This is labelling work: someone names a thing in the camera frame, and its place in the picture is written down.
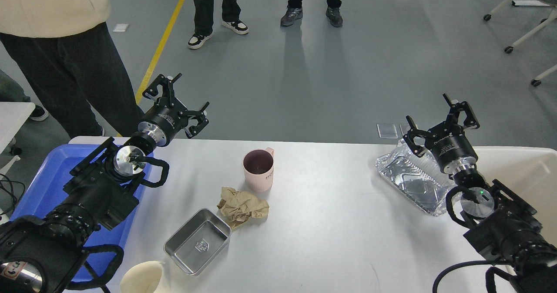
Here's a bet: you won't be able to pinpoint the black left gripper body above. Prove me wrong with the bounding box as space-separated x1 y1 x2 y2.
138 104 189 147

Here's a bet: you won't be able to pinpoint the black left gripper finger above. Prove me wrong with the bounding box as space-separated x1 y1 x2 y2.
179 102 210 139
142 73 182 107

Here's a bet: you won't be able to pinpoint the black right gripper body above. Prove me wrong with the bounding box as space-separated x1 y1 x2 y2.
428 124 479 175

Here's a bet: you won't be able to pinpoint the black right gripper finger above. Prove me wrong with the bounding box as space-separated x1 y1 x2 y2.
443 93 480 131
403 115 438 158

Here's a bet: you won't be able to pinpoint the aluminium foil tray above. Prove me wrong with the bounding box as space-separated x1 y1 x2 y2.
375 139 456 216

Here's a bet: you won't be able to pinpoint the pink ribbed mug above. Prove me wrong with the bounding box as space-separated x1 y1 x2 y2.
242 148 275 192

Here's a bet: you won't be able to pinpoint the stainless steel tray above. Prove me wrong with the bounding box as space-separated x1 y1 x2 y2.
164 208 232 276

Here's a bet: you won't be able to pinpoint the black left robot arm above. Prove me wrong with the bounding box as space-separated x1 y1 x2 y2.
0 75 209 293

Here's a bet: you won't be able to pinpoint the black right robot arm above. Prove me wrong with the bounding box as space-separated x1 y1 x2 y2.
403 94 557 293

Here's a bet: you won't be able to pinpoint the clear floor plate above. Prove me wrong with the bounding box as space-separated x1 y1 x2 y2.
376 124 399 139
399 122 411 138

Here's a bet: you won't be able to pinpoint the white rolling chair base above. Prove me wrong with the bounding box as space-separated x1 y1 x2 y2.
483 0 557 88

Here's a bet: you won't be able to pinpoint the cream plastic bin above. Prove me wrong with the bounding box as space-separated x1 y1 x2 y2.
475 146 557 245

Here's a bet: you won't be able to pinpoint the crumpled brown paper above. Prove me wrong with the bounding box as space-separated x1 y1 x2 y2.
217 187 270 229

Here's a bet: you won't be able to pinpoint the person with black-white sneakers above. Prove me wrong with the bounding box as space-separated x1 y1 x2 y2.
188 0 249 50

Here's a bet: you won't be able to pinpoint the person with grey sneakers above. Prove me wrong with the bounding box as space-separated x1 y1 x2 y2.
280 0 343 28

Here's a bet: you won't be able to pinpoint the blue plastic bin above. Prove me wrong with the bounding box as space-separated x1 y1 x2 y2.
1 140 159 293

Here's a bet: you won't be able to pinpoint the white side table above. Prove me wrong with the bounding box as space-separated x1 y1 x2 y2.
0 102 35 152

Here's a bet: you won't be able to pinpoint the cream cup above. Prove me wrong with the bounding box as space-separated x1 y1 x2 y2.
120 261 171 293

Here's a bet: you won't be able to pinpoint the black cables on floor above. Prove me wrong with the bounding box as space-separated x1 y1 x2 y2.
0 173 27 217

